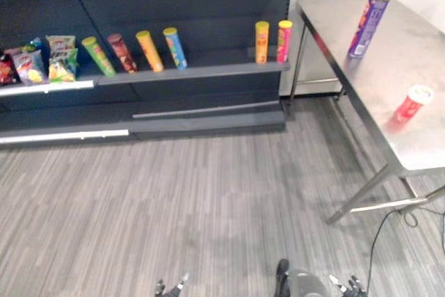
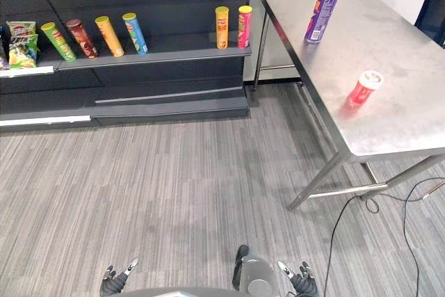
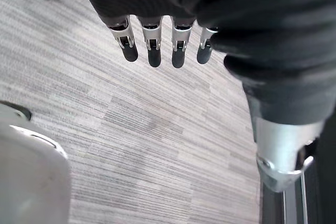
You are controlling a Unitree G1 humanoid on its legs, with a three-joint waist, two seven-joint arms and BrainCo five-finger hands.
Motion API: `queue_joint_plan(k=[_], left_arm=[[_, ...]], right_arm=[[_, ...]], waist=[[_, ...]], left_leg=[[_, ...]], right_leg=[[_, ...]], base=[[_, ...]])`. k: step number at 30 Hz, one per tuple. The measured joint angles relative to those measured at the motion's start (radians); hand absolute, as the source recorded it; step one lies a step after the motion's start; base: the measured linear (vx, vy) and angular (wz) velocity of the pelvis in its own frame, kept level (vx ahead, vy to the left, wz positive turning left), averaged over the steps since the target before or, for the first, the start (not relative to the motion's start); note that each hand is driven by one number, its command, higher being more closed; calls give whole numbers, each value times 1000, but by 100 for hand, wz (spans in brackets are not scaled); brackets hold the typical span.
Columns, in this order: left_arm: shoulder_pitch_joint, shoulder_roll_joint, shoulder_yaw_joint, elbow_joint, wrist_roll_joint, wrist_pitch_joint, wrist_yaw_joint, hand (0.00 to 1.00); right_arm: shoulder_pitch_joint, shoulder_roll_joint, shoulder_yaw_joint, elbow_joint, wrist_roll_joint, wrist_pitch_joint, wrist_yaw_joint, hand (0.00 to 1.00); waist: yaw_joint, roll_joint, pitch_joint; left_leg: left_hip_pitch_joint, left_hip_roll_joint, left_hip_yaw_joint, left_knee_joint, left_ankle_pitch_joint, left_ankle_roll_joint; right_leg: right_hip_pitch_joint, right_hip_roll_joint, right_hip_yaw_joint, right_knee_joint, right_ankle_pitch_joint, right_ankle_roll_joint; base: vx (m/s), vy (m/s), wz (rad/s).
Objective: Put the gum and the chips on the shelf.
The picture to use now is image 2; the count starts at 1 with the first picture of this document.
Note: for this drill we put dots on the green chip bag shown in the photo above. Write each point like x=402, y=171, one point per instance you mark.
x=22, y=53

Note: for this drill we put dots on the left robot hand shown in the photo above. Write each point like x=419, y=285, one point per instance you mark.
x=113, y=284

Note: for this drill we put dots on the green chips can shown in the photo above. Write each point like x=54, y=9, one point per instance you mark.
x=59, y=42

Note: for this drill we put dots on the maroon chips can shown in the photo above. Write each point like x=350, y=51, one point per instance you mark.
x=82, y=39

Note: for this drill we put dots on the stainless steel table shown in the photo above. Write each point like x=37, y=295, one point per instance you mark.
x=382, y=50

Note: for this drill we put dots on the red gum container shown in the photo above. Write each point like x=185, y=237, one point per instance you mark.
x=363, y=90

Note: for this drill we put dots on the red and white chip bag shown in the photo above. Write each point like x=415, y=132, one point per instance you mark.
x=21, y=28

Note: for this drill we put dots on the purple chips can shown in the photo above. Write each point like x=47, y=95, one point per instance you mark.
x=324, y=10

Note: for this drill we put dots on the black chair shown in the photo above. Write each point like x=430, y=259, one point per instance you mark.
x=432, y=15

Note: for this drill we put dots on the long white shelf label strip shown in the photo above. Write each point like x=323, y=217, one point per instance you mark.
x=45, y=120

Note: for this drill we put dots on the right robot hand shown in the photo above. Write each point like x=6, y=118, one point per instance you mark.
x=304, y=284

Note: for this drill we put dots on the dark grey shelf unit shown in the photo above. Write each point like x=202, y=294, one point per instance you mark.
x=174, y=78

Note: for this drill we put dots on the pink chips can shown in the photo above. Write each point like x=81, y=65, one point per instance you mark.
x=244, y=28

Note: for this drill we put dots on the blue chips can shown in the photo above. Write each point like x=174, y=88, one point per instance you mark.
x=135, y=34

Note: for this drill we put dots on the short white shelf label strip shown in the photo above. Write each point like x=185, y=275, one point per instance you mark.
x=28, y=71

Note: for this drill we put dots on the orange chips can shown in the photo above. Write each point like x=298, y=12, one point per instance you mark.
x=110, y=37

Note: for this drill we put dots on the yellow chips can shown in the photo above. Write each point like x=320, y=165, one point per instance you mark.
x=222, y=28

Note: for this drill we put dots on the purple chip bag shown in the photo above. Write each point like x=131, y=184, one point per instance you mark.
x=2, y=57

